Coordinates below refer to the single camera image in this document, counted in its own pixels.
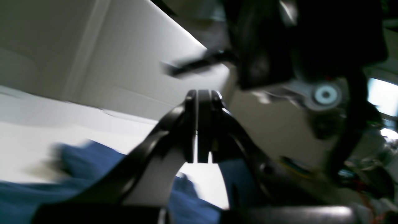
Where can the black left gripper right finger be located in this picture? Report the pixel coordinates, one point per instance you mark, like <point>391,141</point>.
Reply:
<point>259,191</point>

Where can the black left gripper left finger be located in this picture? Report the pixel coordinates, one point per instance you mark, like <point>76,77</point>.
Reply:
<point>137,189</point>

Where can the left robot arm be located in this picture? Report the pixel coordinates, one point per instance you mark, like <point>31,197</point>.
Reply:
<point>311,52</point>

